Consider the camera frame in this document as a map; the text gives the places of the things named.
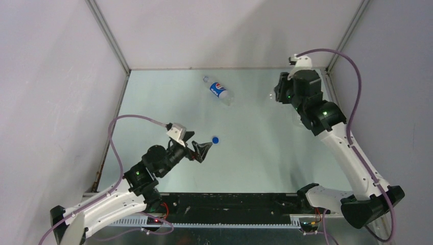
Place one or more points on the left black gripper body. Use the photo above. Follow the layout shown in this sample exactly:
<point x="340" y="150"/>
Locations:
<point x="175" y="153"/>

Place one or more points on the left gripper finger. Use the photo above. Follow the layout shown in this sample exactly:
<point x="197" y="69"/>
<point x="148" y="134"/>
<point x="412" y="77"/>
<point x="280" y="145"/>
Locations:
<point x="201" y="150"/>
<point x="188" y="135"/>

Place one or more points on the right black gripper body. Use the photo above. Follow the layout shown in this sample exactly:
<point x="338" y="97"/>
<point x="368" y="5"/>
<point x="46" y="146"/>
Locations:
<point x="285" y="94"/>

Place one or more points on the clear unlabelled plastic bottle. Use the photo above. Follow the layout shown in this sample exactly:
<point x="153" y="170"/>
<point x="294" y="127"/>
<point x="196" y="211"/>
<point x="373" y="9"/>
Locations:
<point x="270" y="99"/>

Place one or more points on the clear bottle with yellow label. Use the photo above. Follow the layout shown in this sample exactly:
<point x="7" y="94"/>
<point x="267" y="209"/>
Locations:
<point x="297" y="119"/>

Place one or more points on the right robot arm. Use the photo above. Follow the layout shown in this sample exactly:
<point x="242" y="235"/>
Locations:
<point x="371" y="195"/>

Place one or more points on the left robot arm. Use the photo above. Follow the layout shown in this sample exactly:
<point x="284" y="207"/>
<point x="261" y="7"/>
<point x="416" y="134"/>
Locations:
<point x="136" y="192"/>

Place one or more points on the Pepsi labelled clear bottle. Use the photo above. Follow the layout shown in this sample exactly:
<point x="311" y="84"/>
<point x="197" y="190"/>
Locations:
<point x="219" y="90"/>

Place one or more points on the left controller board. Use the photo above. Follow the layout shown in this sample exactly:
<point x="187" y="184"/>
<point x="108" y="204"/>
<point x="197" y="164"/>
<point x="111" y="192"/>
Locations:
<point x="155" y="221"/>

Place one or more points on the controller board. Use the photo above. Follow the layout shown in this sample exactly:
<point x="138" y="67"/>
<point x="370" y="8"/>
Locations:
<point x="309" y="227"/>
<point x="155" y="221"/>

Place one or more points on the right controller board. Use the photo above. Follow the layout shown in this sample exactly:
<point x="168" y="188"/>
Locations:
<point x="309" y="227"/>

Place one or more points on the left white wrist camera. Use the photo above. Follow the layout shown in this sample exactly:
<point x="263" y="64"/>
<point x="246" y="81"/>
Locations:
<point x="176" y="132"/>

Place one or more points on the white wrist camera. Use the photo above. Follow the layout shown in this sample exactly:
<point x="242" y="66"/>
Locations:
<point x="176" y="132"/>
<point x="299" y="63"/>

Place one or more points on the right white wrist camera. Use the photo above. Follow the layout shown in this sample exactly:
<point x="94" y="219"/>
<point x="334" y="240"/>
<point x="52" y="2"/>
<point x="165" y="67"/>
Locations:
<point x="299" y="63"/>

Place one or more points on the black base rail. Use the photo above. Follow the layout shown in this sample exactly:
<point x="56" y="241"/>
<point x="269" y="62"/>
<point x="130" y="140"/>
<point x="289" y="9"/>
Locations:
<point x="232" y="208"/>

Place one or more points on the white slotted cable duct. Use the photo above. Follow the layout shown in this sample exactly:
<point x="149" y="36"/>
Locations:
<point x="140" y="221"/>

